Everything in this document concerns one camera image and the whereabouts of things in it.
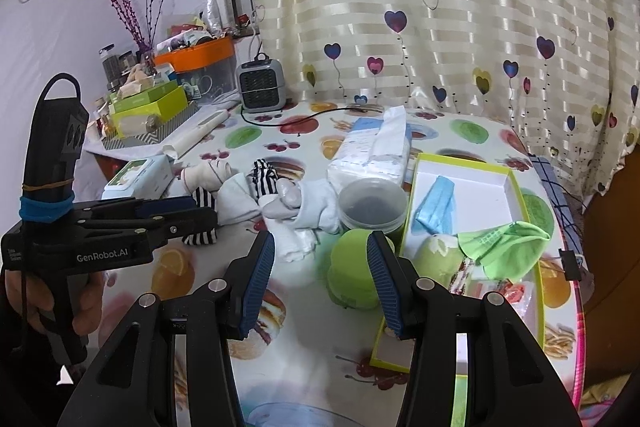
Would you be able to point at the large black white striped sock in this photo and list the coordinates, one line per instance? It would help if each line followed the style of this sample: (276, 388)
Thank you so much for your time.
(202, 239)

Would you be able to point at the blue white tissue pack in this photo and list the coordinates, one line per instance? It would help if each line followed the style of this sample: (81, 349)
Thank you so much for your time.
(370, 152)

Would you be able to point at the clear plastic jar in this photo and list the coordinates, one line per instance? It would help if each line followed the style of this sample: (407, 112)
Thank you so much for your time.
(372, 207)

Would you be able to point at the person's left hand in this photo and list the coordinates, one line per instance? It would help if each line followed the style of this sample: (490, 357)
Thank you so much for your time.
(92, 302)

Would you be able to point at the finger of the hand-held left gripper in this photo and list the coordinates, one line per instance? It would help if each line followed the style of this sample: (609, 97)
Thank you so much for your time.
(190, 222)
(165, 207)

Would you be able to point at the white knotted sock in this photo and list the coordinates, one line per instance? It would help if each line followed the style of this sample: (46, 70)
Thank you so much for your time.
(237, 202)

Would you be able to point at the heart print striped curtain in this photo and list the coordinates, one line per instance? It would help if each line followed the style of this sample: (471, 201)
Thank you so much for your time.
(450, 7)

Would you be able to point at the fruit print tablecloth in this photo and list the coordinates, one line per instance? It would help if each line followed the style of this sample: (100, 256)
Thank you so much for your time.
(310, 357)

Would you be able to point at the grey chevron box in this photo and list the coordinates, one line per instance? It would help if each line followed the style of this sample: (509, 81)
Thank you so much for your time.
(160, 132)

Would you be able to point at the green patterned towel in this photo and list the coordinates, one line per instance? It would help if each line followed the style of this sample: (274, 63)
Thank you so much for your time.
(435, 257)

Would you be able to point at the green cardboard boxes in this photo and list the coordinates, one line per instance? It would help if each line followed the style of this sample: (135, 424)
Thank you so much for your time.
(150, 107)

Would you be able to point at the white box green rim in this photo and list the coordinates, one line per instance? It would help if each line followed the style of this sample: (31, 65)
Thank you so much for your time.
(480, 187)

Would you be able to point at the black table clip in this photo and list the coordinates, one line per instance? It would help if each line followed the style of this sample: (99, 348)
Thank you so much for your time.
(570, 264)

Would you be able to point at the blue plaid cloth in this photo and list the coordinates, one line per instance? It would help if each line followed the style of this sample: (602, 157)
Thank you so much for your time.
(552, 187)

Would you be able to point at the white sock red stitch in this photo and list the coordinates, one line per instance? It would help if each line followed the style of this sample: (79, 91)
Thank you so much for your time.
(205, 174)

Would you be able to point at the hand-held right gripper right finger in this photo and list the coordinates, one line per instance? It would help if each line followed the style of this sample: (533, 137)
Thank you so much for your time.
(382, 287)

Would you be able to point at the orange lidded clear container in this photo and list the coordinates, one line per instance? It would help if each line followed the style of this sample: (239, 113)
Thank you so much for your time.
(200, 62)

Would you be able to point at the small black white striped sock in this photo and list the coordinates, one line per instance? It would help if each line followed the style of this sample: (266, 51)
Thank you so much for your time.
(262, 179)

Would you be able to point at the grey white sock bundle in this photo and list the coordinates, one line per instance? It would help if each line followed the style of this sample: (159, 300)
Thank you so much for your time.
(310, 212)

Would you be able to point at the glass storage jars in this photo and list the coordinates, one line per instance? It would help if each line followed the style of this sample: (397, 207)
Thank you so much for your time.
(117, 67)

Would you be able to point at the wet wipes pack green lid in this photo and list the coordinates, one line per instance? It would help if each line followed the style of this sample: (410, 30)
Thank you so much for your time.
(137, 177)

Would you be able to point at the white rolled sheet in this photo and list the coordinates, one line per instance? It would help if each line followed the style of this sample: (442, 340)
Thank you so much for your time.
(200, 132)

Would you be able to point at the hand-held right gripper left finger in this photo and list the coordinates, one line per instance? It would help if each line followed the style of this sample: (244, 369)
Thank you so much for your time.
(257, 287)

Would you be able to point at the green cloth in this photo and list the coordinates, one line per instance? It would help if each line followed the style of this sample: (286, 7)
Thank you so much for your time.
(505, 247)

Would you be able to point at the grey space heater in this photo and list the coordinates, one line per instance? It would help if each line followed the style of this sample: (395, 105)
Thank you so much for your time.
(260, 87)

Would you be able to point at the pink hoop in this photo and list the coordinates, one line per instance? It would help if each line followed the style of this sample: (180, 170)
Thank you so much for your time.
(580, 332)

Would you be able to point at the blue face mask stack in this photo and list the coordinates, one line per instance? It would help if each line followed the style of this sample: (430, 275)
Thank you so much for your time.
(435, 207)

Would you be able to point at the green cream jar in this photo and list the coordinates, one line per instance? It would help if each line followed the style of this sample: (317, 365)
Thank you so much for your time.
(350, 272)

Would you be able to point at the assorted clutter pile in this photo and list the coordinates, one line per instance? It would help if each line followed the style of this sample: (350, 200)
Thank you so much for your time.
(190, 34)

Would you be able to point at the wooden wardrobe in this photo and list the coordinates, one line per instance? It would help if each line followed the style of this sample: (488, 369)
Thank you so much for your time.
(610, 307)

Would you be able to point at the red white snack packet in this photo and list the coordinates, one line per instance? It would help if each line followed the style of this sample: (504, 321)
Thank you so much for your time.
(510, 299)

